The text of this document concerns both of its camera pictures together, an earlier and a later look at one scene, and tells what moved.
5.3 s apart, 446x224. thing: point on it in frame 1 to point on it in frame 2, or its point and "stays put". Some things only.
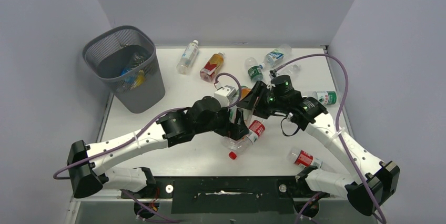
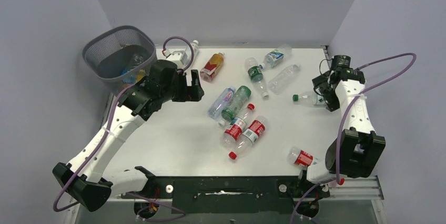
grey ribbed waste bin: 125,57 stays put
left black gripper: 235,131 to 190,93
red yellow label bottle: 212,65 stays put
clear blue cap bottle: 137,59 stays put
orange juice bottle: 245,90 to 128,81
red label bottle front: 303,159 stays put
